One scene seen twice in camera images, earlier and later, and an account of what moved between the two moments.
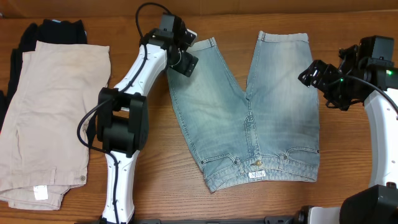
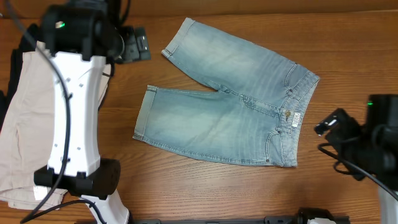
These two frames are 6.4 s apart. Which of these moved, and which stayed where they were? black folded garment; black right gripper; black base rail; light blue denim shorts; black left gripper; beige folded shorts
Moved: light blue denim shorts; black left gripper; black right gripper
Stayed: black folded garment; black base rail; beige folded shorts
